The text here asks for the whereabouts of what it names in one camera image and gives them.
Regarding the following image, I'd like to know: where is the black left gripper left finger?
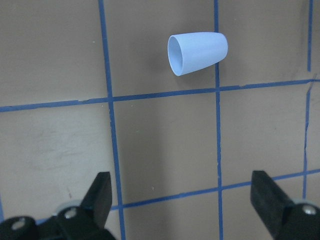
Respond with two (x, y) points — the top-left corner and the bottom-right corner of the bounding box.
(0, 172), (115, 240)

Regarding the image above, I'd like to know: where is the light blue plastic cup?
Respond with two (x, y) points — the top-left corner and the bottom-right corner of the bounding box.
(167, 32), (228, 76)

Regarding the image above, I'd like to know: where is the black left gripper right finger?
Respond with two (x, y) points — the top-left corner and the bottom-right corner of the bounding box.
(250, 170), (320, 240)

